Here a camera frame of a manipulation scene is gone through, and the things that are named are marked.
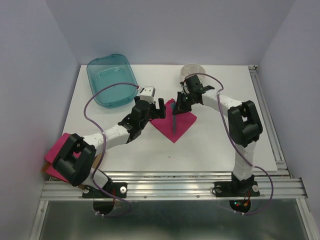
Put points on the brown cardboard tray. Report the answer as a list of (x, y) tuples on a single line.
[(99, 177)]

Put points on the teal plastic spoon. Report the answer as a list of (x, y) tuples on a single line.
[(172, 105)]

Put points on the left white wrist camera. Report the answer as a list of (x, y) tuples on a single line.
[(147, 94)]

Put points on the aluminium frame rail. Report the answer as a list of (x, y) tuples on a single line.
[(170, 184)]

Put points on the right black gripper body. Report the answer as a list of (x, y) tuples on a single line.
[(192, 102)]

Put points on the teal plastic bin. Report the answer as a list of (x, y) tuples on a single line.
[(114, 71)]

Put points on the pink paper napkin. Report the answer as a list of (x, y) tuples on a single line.
[(165, 126)]

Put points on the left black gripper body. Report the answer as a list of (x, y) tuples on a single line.
[(152, 114)]

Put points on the white utensil holder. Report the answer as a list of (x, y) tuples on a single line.
[(191, 68)]

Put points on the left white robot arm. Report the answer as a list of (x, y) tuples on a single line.
[(75, 156)]

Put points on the pink napkin stack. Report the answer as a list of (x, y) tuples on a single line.
[(50, 156)]

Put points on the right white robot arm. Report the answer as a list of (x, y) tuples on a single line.
[(243, 127)]

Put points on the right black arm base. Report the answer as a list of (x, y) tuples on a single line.
[(236, 187)]

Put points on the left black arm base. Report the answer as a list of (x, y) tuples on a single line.
[(118, 189)]

